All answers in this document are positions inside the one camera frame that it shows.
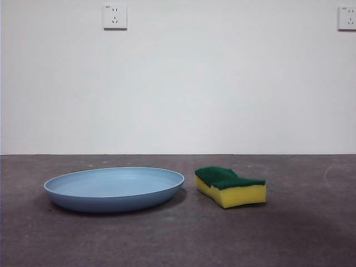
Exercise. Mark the yellow sponge with green scourer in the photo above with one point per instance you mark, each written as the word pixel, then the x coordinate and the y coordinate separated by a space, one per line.
pixel 239 197

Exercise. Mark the blue round plate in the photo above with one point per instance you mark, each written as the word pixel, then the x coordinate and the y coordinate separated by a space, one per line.
pixel 111 200

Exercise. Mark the white wall socket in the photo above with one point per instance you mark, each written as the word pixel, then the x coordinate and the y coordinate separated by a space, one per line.
pixel 115 16
pixel 347 18

